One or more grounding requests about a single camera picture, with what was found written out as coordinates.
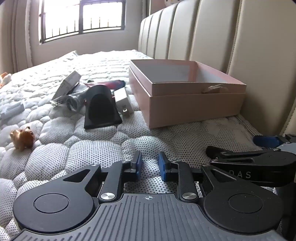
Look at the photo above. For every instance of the orange and white plush toy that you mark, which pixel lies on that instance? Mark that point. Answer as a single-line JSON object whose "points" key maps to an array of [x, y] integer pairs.
{"points": [[5, 78]]}

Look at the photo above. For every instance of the beige curtain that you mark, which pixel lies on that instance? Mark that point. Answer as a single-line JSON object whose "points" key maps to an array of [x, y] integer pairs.
{"points": [[16, 34]]}

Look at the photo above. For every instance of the white quilted mattress cover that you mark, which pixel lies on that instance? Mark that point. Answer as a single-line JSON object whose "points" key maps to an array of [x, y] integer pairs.
{"points": [[104, 67]]}

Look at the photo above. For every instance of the pale blue remote control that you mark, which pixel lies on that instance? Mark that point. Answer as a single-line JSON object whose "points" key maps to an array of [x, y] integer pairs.
{"points": [[12, 108]]}

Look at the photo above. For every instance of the barred window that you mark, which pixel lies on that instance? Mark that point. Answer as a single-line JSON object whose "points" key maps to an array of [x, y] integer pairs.
{"points": [[81, 16]]}

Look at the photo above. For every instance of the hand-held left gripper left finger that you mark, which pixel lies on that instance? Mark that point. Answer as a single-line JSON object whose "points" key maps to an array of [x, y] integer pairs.
{"points": [[139, 166]]}

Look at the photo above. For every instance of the orange toy animal figure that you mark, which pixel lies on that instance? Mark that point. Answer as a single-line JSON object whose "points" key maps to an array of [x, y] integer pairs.
{"points": [[22, 138]]}

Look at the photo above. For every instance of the white charger plug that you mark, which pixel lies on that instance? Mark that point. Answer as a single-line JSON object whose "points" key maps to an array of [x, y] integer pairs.
{"points": [[121, 98]]}

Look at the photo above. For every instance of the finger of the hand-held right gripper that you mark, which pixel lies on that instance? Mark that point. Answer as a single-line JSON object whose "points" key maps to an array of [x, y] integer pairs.
{"points": [[266, 141], [215, 150]]}

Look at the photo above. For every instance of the beige padded headboard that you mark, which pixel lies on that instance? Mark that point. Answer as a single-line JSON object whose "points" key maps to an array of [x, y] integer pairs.
{"points": [[208, 27]]}

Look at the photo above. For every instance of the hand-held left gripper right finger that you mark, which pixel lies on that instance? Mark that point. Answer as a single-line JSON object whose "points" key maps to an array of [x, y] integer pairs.
{"points": [[162, 170]]}

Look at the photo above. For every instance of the pink cardboard box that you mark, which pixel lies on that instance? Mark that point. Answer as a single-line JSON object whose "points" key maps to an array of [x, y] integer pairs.
{"points": [[196, 109]]}

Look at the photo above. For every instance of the clear plastic bag dark item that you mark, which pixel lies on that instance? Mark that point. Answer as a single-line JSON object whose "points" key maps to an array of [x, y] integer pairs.
{"points": [[71, 103]]}

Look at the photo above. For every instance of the small white carton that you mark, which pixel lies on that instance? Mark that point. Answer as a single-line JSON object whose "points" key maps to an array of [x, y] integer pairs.
{"points": [[66, 85]]}

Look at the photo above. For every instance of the pink toothpaste tube blue cap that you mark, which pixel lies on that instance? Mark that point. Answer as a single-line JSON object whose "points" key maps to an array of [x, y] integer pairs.
{"points": [[113, 83]]}

